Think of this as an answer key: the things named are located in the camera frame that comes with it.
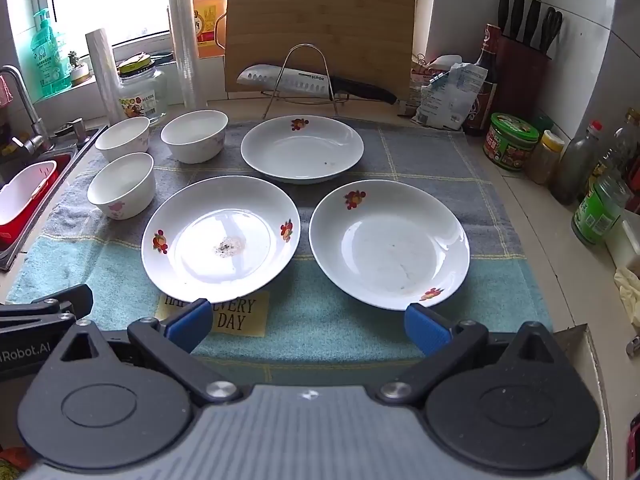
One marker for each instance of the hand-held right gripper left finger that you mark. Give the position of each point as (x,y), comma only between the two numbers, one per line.
(187,322)

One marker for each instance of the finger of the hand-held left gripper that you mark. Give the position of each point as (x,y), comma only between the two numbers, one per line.
(75,297)

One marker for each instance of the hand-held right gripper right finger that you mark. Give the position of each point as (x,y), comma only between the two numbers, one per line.
(427,327)

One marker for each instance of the stack of white plates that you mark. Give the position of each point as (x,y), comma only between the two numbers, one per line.
(220,240)

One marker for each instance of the white plate with fruit print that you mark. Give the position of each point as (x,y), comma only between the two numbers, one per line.
(390,245)
(300,152)

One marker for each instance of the white bowl with pink print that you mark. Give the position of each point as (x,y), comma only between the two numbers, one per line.
(195,132)
(122,135)
(120,185)

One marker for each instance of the red basin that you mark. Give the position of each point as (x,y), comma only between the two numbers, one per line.
(10,236)

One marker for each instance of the grey and blue checked towel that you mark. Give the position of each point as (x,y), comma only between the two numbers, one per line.
(310,320)

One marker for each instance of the steel sink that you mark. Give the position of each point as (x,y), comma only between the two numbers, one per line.
(80,147)

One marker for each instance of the green lidded sauce jar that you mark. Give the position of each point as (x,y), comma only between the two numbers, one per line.
(510,145)

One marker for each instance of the small yellow lid jar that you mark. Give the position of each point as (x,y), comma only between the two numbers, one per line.
(545,160)

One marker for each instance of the green label bottle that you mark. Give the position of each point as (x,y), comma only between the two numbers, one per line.
(597,210)

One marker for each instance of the steel faucet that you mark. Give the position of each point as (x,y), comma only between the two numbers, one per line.
(22,97)

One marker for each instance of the yellow glove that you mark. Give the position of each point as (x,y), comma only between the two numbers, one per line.
(631,290)

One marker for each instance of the white plastic box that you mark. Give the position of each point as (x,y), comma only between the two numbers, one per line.
(625,247)

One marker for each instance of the glass jar with green lid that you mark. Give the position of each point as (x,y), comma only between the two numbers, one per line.
(142,92)

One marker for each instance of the glass bottle with red cap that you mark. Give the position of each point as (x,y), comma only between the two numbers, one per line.
(575,165)

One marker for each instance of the cling film roll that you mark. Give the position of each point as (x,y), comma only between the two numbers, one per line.
(102,75)
(184,50)

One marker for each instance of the small potted plant figurine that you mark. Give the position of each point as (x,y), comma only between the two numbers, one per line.
(77,72)

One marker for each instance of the white packet bag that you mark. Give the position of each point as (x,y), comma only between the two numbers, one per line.
(450,100)

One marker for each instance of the dark soy sauce bottle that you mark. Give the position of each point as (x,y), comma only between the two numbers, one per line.
(482,105)

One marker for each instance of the green soap bottle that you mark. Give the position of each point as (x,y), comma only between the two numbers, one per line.
(47,60)

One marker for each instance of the brown knife block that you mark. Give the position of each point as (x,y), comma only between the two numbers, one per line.
(520,85)

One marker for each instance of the clear glass bottle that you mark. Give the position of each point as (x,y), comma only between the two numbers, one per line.
(625,145)

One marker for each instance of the orange cooking wine bottle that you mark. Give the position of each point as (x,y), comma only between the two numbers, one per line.
(207,15)

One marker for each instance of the black kitchen scissors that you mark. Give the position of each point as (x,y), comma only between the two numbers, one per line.
(552,27)

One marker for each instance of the bamboo cutting board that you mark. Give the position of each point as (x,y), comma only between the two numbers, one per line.
(320,20)

